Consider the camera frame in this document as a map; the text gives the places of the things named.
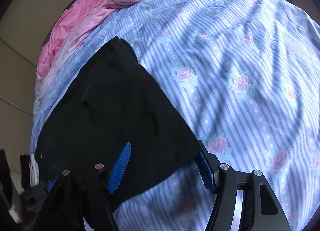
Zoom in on black shorts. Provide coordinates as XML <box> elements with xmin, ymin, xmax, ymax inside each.
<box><xmin>32</xmin><ymin>36</ymin><xmax>205</xmax><ymax>231</ymax></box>

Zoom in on folded white garment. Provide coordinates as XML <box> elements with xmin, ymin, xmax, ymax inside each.
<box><xmin>29</xmin><ymin>154</ymin><xmax>39</xmax><ymax>187</ymax></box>

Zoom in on folded black garment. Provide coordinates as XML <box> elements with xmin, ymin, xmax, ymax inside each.
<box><xmin>20</xmin><ymin>154</ymin><xmax>34</xmax><ymax>190</ymax></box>

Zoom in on blue striped floral bedsheet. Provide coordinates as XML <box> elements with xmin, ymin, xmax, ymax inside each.
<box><xmin>31</xmin><ymin>0</ymin><xmax>319</xmax><ymax>230</ymax></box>

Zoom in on pink satin blanket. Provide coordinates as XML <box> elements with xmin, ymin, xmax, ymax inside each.
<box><xmin>36</xmin><ymin>0</ymin><xmax>142</xmax><ymax>81</ymax></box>

